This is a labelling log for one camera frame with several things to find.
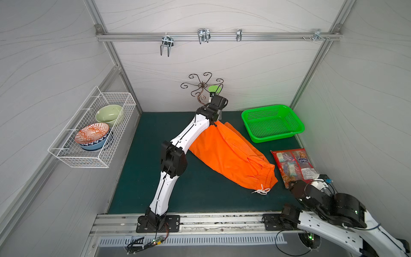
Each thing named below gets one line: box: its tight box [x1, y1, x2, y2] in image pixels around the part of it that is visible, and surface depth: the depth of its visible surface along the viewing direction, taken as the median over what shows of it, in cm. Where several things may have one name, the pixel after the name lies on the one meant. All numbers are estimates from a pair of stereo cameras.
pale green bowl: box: [95, 104, 123, 127], surface depth 72 cm
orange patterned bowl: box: [74, 122, 110, 145], surface depth 64 cm
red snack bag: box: [270, 147, 321, 190], surface depth 91 cm
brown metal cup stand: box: [180, 71, 224, 105], surface depth 95 cm
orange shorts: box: [188, 120, 279, 191], surface depth 93 cm
